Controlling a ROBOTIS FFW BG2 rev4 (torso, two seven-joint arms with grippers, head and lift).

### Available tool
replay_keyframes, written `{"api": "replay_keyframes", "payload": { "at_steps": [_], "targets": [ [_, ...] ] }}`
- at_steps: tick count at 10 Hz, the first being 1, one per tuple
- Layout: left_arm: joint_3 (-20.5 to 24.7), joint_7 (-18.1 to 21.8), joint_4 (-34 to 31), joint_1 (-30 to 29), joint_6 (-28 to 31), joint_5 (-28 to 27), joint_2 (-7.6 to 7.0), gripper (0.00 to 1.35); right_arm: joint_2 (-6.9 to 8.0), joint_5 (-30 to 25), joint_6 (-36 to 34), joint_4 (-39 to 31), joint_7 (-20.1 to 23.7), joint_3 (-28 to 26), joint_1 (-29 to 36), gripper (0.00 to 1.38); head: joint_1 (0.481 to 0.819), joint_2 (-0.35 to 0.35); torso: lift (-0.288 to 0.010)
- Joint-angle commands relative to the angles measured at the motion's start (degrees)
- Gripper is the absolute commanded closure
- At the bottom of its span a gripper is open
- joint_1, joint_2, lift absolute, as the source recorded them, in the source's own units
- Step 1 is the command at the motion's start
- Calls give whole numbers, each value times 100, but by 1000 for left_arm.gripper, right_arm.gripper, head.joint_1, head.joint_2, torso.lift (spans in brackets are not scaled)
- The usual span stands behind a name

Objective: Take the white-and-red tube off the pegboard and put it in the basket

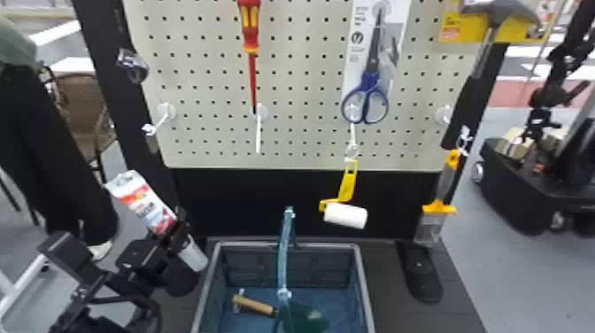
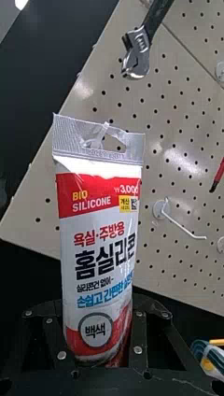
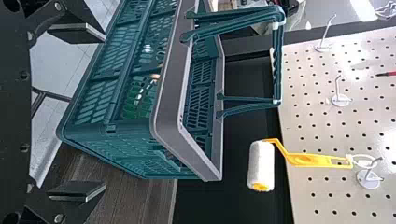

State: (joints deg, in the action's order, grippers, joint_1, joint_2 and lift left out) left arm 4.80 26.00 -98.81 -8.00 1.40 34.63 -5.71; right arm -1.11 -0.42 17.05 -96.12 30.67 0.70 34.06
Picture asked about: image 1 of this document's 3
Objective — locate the white pegboard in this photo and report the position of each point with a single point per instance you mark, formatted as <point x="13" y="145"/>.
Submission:
<point x="297" y="139"/>

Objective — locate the red screwdriver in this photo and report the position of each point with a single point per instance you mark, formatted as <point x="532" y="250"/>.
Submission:
<point x="251" y="32"/>

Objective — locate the yellow paint roller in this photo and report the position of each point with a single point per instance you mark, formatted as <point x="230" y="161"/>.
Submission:
<point x="346" y="215"/>

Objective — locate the person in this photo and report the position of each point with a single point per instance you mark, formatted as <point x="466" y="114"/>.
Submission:
<point x="42" y="153"/>

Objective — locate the blue basket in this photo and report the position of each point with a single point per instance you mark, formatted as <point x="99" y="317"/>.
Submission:
<point x="325" y="274"/>

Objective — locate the blue scissors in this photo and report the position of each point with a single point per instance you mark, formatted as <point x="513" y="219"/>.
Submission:
<point x="370" y="88"/>

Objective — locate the white sealant tube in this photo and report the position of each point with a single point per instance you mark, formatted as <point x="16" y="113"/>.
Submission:
<point x="139" y="200"/>

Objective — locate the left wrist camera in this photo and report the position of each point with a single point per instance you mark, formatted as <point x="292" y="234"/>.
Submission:
<point x="69" y="255"/>

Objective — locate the brown chair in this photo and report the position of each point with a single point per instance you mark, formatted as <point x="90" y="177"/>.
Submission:
<point x="86" y="109"/>

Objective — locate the black hammer on yellow card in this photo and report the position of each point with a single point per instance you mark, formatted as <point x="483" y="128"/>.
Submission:
<point x="472" y="104"/>

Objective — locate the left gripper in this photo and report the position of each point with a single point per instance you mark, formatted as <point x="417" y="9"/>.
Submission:
<point x="142" y="260"/>

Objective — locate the yellow scraper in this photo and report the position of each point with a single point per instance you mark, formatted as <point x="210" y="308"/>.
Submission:
<point x="438" y="207"/>

